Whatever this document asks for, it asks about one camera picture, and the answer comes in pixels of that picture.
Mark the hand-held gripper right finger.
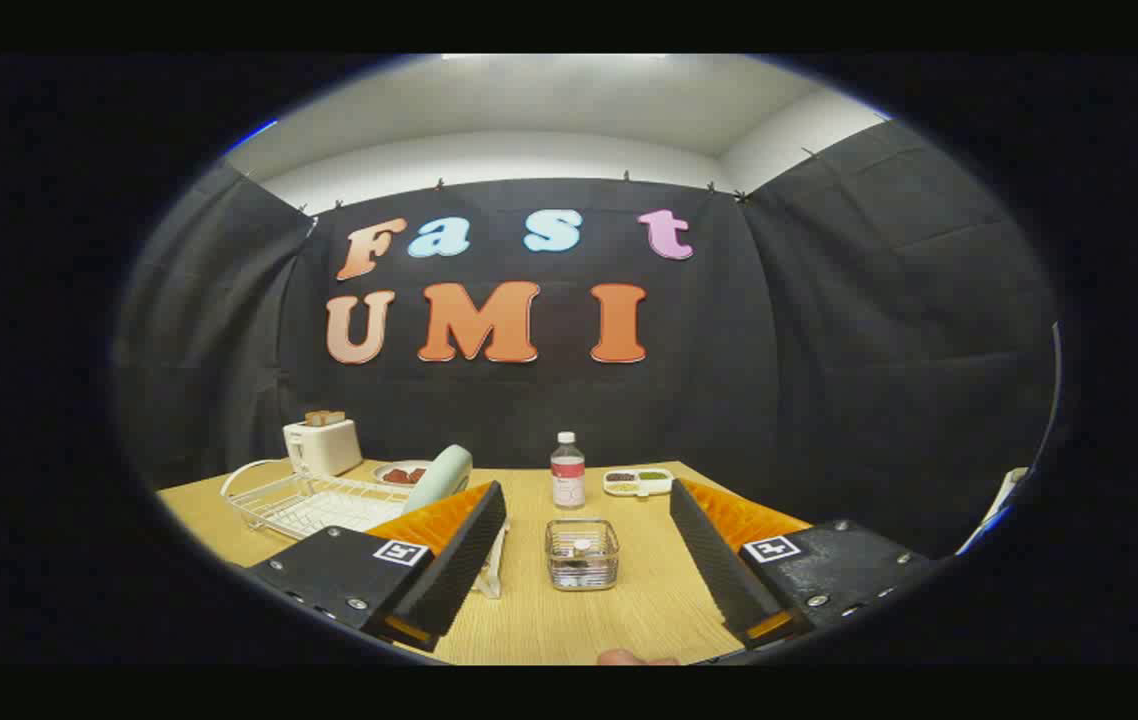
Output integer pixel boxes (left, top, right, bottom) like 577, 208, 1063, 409
670, 478, 935, 649

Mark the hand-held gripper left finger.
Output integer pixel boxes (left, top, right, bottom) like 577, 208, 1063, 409
247, 481, 508, 653

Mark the pale green plate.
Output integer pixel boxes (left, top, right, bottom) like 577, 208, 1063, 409
402, 444, 473, 516

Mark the white wire dish rack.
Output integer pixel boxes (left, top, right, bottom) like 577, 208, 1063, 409
221, 458, 510, 599

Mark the white divided dish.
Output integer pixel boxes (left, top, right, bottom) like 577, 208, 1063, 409
602, 468, 675, 498

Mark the small beige plate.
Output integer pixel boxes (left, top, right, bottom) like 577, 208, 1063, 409
372, 460, 433, 488

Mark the clear bottle with red label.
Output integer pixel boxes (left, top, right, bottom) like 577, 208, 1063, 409
550, 431, 587, 510

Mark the white toaster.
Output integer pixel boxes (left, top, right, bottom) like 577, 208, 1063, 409
283, 418, 363, 477

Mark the black backdrop cloth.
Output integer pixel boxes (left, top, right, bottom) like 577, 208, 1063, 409
114, 120, 1060, 561

